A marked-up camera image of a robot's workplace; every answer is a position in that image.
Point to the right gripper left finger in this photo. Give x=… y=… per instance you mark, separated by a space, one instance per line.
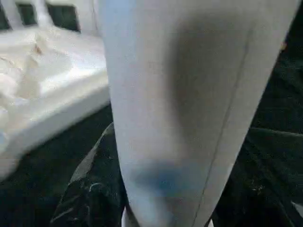
x=94 y=189

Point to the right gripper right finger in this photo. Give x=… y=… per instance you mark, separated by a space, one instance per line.
x=255 y=196

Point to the white plastic table top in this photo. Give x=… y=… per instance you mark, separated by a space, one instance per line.
x=59 y=78

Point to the black mat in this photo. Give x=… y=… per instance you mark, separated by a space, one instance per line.
x=279 y=94

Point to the white cabinet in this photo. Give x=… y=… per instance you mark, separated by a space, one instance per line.
x=87 y=19

